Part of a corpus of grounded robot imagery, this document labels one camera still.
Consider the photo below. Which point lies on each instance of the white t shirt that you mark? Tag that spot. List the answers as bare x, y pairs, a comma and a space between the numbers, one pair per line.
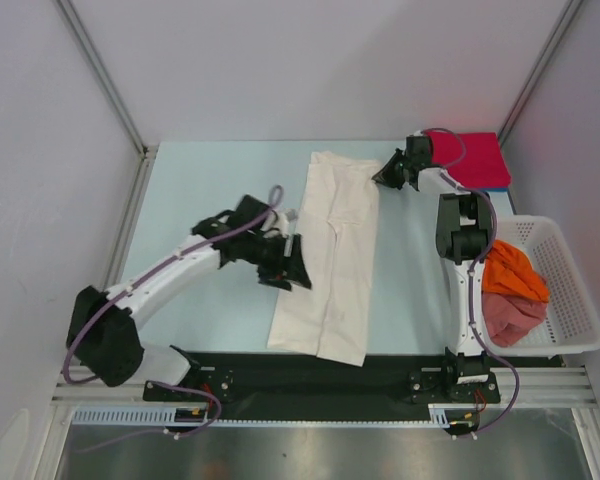
338, 222

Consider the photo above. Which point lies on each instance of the aluminium frame post left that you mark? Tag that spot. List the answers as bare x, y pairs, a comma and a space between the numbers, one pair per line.
96, 65

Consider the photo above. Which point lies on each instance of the folded red t shirt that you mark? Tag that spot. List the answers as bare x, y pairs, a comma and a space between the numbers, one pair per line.
472, 159

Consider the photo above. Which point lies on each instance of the pink t shirt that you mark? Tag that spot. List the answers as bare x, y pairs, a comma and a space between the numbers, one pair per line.
508, 318

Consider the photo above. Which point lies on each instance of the white plastic basket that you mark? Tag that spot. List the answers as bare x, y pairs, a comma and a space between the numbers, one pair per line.
571, 325

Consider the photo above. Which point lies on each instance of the aluminium frame post right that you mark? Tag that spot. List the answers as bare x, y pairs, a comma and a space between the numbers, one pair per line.
550, 48

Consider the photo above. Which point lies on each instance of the orange t shirt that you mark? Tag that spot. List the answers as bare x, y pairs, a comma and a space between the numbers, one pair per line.
508, 271

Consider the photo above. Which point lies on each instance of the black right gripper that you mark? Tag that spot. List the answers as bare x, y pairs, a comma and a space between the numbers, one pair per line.
387, 177

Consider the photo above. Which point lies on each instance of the aluminium frame post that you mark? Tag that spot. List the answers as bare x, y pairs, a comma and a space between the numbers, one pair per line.
550, 48
96, 65

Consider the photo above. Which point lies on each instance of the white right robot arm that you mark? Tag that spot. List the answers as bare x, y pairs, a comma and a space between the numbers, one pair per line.
466, 227

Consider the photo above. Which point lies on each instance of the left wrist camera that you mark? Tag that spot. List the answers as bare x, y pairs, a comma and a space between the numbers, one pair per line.
272, 222

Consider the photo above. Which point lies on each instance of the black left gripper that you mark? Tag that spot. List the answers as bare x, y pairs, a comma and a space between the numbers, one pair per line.
295, 270

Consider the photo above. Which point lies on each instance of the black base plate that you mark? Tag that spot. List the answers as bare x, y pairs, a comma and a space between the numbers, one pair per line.
287, 387

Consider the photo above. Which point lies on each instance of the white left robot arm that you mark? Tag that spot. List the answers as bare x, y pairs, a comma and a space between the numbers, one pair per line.
104, 332

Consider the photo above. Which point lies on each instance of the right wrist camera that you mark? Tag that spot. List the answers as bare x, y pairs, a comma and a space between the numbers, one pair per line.
419, 149

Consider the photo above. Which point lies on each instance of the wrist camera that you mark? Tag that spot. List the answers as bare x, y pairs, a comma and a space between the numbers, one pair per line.
419, 149
272, 222

